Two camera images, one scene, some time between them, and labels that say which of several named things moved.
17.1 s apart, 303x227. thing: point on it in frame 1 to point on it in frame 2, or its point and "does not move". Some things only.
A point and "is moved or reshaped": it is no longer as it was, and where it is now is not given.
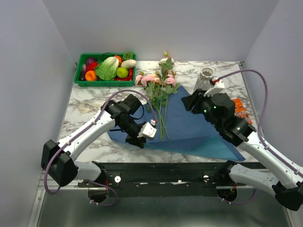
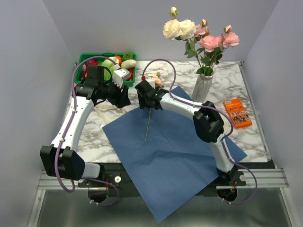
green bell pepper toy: [128, 56] does not move
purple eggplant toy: [82, 77] does not move
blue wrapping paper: [169, 121] is moved or reshaped
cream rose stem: [165, 65] to [184, 29]
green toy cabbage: [107, 70] does not move
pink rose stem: [170, 86] to [213, 46]
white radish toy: [129, 63] does not move
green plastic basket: [106, 69] does not move
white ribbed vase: [203, 83] does not move
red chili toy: [129, 78] does not move
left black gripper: [138, 142] to [121, 99]
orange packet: [240, 110] does not move
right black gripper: [194, 100] to [142, 102]
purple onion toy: [90, 60] does not move
